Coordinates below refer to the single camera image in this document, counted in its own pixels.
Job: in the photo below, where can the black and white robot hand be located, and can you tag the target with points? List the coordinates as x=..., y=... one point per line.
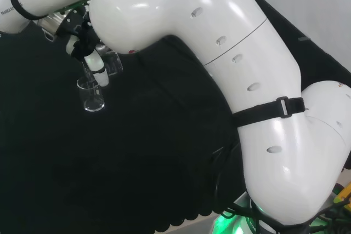
x=96, y=62

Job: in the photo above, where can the small clear glass beaker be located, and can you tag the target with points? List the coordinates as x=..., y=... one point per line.
x=113, y=64

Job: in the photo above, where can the tall clear glass beaker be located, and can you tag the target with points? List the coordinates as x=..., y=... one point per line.
x=93, y=99

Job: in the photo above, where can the black bench cloth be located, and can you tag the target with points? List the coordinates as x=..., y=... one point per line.
x=109, y=149

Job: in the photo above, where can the clear tape strip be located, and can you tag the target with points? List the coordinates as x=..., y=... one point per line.
x=303, y=38

